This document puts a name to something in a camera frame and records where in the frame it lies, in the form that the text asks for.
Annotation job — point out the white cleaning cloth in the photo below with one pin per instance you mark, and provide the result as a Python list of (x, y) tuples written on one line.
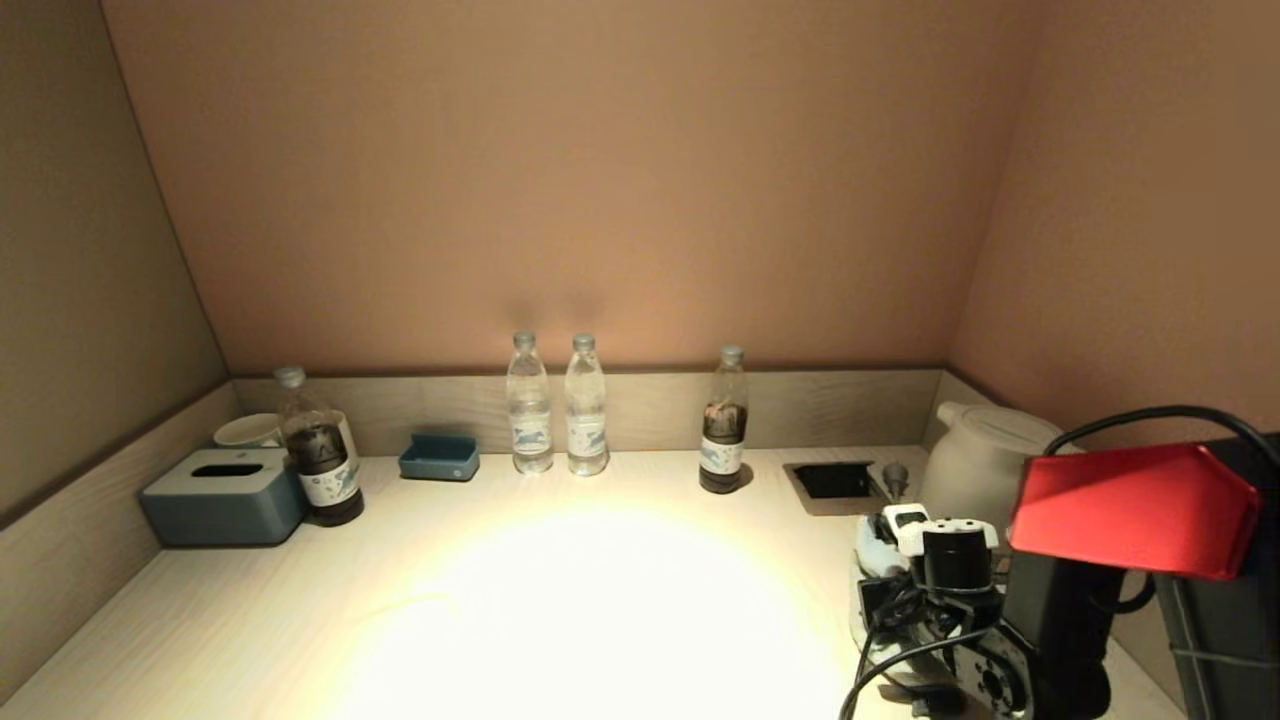
[(870, 560)]

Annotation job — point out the white electric kettle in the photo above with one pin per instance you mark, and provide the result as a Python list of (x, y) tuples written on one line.
[(975, 460)]

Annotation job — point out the grey power plug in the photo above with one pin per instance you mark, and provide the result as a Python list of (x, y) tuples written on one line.
[(893, 474)]

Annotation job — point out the black recessed power socket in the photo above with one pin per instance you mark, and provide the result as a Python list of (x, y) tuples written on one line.
[(835, 482)]

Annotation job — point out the blue-grey tissue box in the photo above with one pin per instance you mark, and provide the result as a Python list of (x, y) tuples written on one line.
[(222, 511)]

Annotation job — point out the small blue tray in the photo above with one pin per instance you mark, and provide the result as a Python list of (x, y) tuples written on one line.
[(440, 463)]

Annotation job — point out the clear water plastic bottle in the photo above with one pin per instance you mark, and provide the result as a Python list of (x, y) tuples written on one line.
[(587, 422), (529, 422)]

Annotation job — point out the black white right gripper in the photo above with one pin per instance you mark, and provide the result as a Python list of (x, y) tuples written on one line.
[(955, 560)]

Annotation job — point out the white ceramic cup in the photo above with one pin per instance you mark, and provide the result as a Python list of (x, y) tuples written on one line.
[(347, 437), (247, 431)]

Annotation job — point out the dark tea plastic bottle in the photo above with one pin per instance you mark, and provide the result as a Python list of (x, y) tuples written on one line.
[(724, 442), (322, 482)]

